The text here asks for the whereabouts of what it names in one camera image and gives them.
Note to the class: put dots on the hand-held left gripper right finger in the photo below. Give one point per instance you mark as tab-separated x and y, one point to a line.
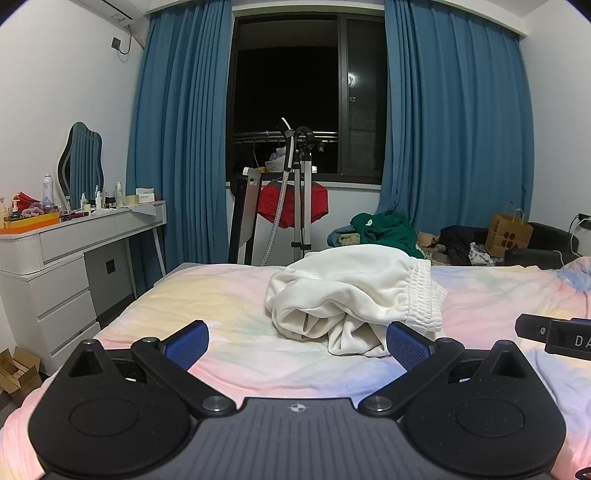
406	345

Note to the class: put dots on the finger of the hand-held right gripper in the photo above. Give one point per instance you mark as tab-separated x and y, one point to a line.
531	327

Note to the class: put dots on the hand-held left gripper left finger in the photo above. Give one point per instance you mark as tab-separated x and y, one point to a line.
187	344

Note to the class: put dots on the white pants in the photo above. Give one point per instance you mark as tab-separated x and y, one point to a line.
351	295

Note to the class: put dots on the dark clothes pile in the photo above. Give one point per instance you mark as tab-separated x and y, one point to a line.
459	242

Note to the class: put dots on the pastel tie-dye bed blanket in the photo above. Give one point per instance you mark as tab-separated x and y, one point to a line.
240	300

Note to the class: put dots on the black sofa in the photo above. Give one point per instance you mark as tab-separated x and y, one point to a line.
547	240

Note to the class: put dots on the printed white cloth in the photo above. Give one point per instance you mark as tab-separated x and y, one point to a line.
480	254

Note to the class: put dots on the brown paper bag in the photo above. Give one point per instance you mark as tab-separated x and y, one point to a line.
508	235

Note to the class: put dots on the beige plush toy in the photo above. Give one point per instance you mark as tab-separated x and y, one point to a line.
427	240

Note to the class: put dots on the green garment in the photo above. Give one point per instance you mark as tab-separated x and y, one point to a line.
385	233

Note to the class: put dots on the olive yellow cloth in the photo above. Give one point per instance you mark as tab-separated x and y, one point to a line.
350	240

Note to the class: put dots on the blue fabric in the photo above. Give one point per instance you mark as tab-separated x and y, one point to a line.
336	237

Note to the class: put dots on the white dressing table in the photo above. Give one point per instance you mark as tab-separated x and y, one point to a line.
64	277

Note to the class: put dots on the tissue box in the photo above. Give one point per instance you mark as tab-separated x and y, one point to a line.
143	196

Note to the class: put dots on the clear pump bottle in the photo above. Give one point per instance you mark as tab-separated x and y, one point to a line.
119	196

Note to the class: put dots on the red garment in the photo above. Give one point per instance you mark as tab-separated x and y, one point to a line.
316	203

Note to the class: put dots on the small white bottle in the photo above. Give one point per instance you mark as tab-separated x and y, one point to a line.
98	199

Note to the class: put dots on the cardboard boxes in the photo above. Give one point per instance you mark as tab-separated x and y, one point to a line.
18	374

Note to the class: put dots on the small cosmetic bottle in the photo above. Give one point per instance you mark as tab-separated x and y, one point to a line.
83	202

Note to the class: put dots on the garment steamer stand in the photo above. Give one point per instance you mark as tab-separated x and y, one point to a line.
302	198

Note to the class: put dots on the orange tray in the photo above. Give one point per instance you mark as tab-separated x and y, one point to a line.
32	223

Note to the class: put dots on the purple scrunchie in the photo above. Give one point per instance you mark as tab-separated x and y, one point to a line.
39	211

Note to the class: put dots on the hanging laundry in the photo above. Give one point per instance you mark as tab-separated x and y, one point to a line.
277	159

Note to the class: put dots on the blue curtain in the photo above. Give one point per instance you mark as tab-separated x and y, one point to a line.
457	129
180	138

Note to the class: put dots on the white spray can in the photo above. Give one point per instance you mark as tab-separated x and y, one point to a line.
47	191

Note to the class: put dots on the wavy framed mirror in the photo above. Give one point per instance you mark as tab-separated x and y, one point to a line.
83	161

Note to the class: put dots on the red pouch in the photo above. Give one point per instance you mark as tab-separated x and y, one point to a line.
25	199

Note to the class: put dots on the balcony railing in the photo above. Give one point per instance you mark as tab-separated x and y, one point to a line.
263	135

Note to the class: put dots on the dark framed window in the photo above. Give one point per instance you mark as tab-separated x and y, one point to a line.
295	83

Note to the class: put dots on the white air conditioner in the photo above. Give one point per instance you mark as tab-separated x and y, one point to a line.
121	8

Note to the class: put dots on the wall socket with plug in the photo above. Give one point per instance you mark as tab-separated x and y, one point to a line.
584	216

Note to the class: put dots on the air conditioner wall plug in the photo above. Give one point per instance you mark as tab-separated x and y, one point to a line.
116	43

